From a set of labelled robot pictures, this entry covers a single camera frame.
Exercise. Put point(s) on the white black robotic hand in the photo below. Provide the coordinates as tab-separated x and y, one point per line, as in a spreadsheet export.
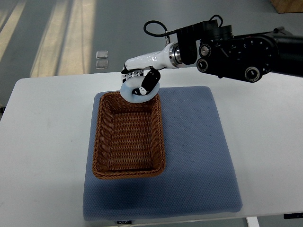
169	58

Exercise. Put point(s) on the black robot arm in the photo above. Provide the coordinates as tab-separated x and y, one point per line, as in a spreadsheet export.
216	51

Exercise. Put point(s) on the brown wicker basket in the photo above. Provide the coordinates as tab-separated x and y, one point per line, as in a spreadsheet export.
129	140

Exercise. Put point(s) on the lower metal floor plate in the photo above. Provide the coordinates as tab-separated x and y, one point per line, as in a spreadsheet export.
101	64

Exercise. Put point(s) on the metal floor plate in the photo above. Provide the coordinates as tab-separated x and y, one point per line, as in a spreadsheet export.
101	64
101	54

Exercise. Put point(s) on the upper metal floor plate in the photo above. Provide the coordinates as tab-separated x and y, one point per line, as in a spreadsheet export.
101	54

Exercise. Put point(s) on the blue fabric mat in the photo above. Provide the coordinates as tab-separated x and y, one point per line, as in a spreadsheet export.
199	176

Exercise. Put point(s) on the black mat label tag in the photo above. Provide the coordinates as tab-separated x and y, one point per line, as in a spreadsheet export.
124	222

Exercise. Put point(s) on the white table leg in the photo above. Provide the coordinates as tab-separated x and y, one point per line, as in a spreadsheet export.
252	222

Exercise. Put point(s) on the black bracket under table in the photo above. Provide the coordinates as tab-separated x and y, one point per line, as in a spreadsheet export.
293	215

